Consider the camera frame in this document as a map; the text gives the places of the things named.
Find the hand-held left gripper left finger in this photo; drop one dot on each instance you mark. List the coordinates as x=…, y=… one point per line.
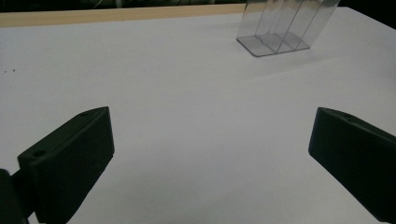
x=68, y=161

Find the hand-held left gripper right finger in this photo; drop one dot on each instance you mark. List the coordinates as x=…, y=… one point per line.
x=355, y=155

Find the clear plastic organizer box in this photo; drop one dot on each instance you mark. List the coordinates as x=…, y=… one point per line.
x=274, y=31

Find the white table mat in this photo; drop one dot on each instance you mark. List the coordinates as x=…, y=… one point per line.
x=199, y=93

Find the wooden table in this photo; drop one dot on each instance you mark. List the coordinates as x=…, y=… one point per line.
x=93, y=15

